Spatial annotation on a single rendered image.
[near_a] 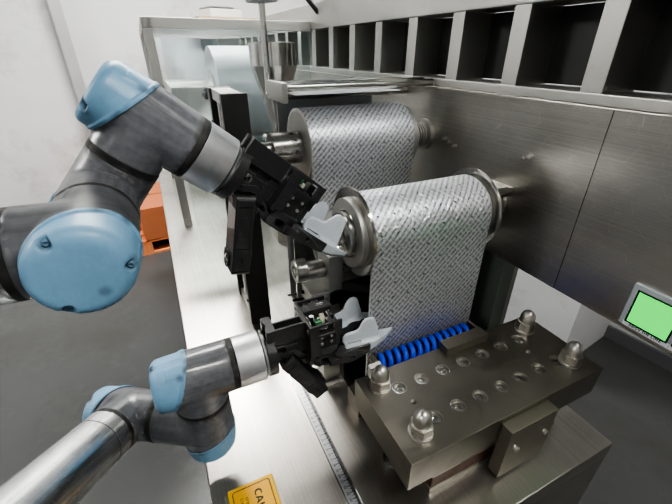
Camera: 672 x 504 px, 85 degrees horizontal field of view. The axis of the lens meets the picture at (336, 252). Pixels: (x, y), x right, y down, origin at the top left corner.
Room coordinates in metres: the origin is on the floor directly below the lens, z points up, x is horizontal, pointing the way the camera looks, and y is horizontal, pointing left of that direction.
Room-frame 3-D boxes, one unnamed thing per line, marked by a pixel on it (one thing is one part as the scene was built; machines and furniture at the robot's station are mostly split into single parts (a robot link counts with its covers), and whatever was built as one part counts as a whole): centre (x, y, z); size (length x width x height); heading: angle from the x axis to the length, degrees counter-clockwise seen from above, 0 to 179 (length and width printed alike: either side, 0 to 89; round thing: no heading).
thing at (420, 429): (0.34, -0.12, 1.05); 0.04 x 0.04 x 0.04
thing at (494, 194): (0.65, -0.25, 1.25); 0.15 x 0.01 x 0.15; 25
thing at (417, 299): (0.54, -0.16, 1.11); 0.23 x 0.01 x 0.18; 115
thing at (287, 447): (1.41, 0.34, 0.88); 2.52 x 0.66 x 0.04; 25
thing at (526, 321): (0.56, -0.37, 1.05); 0.04 x 0.04 x 0.04
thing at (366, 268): (0.54, -0.03, 1.25); 0.15 x 0.01 x 0.15; 25
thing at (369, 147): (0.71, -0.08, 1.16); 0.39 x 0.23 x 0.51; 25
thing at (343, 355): (0.44, -0.01, 1.09); 0.09 x 0.05 x 0.02; 106
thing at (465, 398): (0.45, -0.25, 1.00); 0.40 x 0.16 x 0.06; 115
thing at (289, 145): (0.76, 0.10, 1.34); 0.06 x 0.06 x 0.06; 25
